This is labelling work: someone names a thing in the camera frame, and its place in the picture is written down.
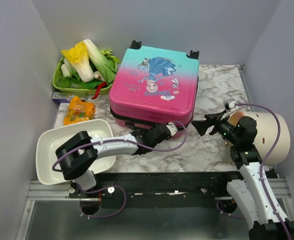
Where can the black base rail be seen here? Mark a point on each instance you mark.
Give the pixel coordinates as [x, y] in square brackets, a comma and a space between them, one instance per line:
[159, 190]

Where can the white mushroom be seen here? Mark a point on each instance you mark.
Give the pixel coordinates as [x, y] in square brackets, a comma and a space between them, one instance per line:
[97, 75]

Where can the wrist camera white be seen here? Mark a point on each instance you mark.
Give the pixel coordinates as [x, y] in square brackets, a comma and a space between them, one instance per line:
[172, 128]
[230, 104]

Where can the aluminium frame rail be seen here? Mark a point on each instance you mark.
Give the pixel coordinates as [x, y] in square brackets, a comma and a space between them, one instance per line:
[40, 192]

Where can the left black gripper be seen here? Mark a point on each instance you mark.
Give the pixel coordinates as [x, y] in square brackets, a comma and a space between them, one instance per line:
[149, 130]

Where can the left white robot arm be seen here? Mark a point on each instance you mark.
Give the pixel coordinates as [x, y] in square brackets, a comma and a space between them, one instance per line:
[77, 154]

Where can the purple white box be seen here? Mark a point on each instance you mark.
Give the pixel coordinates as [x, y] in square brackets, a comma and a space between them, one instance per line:
[65, 97]

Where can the cream cylindrical bucket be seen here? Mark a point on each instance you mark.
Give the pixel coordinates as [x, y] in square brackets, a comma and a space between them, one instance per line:
[267, 132]

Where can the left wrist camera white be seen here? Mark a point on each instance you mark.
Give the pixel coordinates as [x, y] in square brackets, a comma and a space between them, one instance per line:
[172, 128]

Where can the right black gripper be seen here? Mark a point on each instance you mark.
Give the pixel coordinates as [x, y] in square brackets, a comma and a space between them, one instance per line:
[202, 126]

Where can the white green bok choy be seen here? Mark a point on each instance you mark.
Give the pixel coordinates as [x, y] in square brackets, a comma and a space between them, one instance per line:
[104, 61]

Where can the green vegetable tray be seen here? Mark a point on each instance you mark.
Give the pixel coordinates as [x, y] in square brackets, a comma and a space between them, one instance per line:
[58, 74]

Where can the pink and teal kids suitcase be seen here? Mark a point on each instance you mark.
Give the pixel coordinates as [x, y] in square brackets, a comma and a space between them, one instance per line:
[155, 86]

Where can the yellow napa cabbage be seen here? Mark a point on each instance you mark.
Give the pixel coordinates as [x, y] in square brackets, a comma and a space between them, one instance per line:
[78, 57]

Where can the red chili pepper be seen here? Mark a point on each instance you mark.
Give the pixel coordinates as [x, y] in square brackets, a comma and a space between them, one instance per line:
[99, 87]

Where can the orange snack bag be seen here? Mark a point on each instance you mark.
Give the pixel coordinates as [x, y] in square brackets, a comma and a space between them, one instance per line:
[79, 111]

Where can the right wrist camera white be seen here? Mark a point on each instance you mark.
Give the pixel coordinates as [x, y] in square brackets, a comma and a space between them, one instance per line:
[230, 104]

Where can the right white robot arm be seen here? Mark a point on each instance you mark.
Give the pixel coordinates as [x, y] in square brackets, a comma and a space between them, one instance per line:
[253, 194]

